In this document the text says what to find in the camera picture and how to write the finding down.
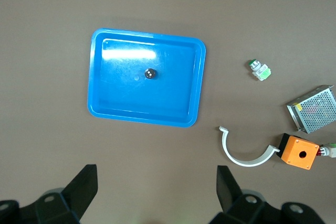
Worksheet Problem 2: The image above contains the black cylindrical capacitor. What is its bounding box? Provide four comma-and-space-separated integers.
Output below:
144, 68, 157, 80

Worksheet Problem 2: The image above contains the blue plastic tray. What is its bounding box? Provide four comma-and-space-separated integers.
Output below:
87, 27, 207, 128

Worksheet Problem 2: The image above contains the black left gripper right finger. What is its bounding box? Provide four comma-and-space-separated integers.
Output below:
208, 165, 284, 224

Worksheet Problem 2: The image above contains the orange box with black base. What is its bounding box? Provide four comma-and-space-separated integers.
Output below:
275, 133, 320, 170

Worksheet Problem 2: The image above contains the white red green push button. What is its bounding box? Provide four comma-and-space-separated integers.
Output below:
316, 141, 336, 159

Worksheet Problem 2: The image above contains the perforated metal power supply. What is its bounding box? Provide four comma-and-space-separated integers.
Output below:
286, 84, 336, 134

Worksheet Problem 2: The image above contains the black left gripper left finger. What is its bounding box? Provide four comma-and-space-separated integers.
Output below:
19, 164, 99, 224

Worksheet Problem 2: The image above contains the green grey contact block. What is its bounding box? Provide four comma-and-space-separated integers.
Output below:
247, 59, 271, 81

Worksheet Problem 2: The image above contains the large white curved bracket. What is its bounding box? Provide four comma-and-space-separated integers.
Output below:
218, 126, 281, 167

